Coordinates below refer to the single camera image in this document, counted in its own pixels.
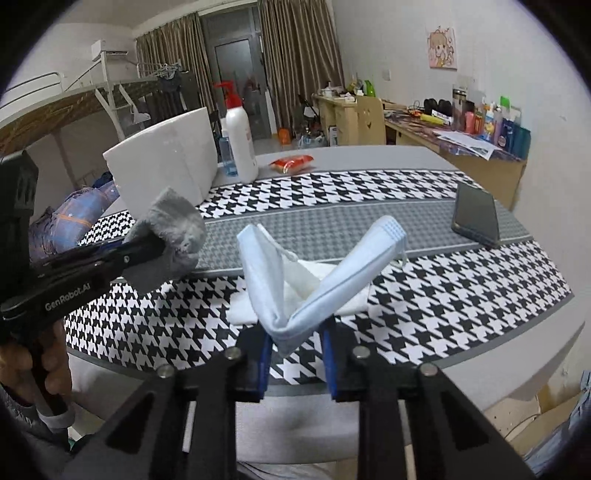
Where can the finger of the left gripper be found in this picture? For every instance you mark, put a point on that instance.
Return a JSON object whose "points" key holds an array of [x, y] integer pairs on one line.
{"points": [[119, 255]]}

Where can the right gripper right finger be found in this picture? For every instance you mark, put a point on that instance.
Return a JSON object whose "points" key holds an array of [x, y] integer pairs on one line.
{"points": [[341, 372]]}

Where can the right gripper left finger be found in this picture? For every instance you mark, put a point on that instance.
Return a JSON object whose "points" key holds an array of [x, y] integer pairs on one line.
{"points": [[253, 375]]}

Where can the grey sock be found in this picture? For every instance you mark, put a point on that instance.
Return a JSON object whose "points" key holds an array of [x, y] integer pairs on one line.
{"points": [[178, 225]]}

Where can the light blue face mask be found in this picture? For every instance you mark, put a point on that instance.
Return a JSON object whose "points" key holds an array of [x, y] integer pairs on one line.
{"points": [[291, 297]]}

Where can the left hand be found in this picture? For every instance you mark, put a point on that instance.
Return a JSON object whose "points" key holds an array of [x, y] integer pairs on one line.
{"points": [[17, 386]]}

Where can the blue plaid bedding bundle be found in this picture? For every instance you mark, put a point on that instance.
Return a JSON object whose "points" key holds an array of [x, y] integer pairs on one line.
{"points": [[59, 230]]}

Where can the white foam box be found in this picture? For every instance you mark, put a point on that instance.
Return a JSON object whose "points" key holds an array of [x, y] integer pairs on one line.
{"points": [[178, 153]]}

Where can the houndstooth table mat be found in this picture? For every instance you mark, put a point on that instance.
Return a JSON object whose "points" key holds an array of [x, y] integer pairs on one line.
{"points": [[452, 298]]}

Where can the blue spray bottle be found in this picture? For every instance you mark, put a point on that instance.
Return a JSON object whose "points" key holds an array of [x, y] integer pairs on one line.
{"points": [[227, 161]]}

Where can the white pump lotion bottle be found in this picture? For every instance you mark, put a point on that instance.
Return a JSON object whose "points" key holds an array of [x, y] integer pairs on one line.
{"points": [[239, 133]]}

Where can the red snack packet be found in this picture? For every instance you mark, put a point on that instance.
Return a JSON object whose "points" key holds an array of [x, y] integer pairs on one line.
{"points": [[291, 164]]}

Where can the metal bunk bed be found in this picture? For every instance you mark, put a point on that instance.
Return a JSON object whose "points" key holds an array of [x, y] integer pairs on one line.
{"points": [[45, 104]]}

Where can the orange bucket on floor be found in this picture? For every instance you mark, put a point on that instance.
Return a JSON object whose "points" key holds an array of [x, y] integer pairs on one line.
{"points": [[284, 136]]}

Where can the black smartphone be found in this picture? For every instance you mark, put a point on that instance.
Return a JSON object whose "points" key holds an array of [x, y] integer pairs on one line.
{"points": [[475, 216]]}

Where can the white air conditioner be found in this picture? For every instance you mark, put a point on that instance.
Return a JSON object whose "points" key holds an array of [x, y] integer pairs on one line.
{"points": [[103, 48]]}

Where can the brown curtain left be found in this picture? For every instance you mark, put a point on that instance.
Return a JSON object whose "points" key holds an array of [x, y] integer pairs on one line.
{"points": [[180, 41]]}

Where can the brown curtain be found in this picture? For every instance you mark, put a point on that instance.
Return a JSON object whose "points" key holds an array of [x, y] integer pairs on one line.
{"points": [[180, 41], [300, 52]]}

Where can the balcony glass door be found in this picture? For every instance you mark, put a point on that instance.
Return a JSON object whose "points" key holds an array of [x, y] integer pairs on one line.
{"points": [[235, 53]]}

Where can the white papers on desk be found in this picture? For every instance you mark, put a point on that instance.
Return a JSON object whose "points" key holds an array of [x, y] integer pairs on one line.
{"points": [[466, 142]]}

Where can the wooden desk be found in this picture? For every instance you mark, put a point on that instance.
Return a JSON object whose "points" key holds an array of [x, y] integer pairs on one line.
{"points": [[501, 175]]}

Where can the wooden smiley chair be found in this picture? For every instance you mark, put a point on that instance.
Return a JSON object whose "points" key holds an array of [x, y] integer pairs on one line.
{"points": [[371, 121]]}

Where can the brown curtain right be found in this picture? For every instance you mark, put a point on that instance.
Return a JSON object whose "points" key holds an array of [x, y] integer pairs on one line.
{"points": [[300, 52]]}

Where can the blue box on desk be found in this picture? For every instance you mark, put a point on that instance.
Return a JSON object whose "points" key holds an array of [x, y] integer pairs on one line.
{"points": [[514, 139]]}

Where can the anime girl poster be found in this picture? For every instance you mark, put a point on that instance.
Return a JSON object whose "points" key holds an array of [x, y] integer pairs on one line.
{"points": [[442, 51]]}

